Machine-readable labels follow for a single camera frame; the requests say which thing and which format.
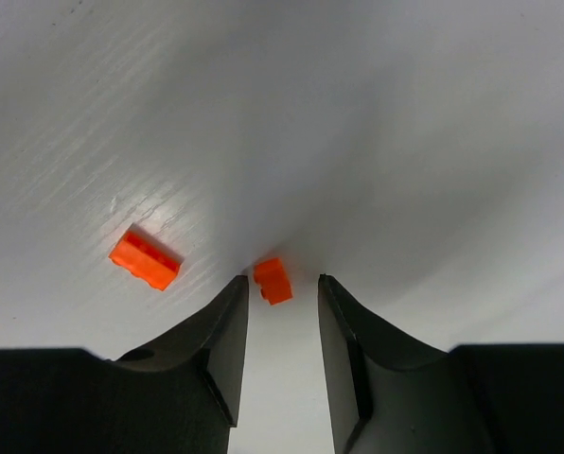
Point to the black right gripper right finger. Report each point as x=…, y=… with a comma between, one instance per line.
x=391, y=393

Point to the small orange lego stud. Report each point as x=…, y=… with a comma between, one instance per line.
x=273, y=281

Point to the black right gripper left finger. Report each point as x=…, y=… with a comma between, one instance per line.
x=178, y=393

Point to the small orange lego brick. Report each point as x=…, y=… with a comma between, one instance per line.
x=146, y=258

